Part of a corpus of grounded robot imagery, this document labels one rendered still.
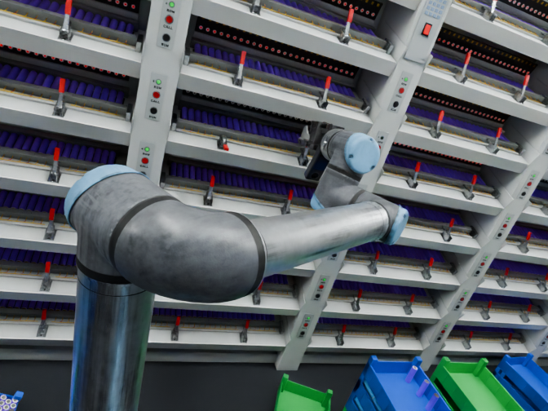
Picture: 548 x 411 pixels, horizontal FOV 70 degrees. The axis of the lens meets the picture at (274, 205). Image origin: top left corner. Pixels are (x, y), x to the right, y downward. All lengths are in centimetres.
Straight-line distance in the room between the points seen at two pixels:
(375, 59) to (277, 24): 31
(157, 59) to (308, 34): 41
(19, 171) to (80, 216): 73
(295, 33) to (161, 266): 84
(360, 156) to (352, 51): 38
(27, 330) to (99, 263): 104
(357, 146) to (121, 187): 58
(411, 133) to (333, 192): 51
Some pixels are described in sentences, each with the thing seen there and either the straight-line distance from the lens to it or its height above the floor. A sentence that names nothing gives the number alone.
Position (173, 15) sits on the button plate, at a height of 120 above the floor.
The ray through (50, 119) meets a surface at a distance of 118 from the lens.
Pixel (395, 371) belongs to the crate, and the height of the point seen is 33.
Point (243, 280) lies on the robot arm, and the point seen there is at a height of 96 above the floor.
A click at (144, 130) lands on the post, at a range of 115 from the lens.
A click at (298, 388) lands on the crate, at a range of 171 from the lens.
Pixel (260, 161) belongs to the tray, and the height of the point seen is 88.
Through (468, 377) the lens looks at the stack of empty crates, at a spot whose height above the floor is 32.
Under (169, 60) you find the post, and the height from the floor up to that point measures 110.
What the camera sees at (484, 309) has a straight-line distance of 223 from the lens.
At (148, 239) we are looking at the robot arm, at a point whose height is 99.
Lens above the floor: 122
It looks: 22 degrees down
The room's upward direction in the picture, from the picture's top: 18 degrees clockwise
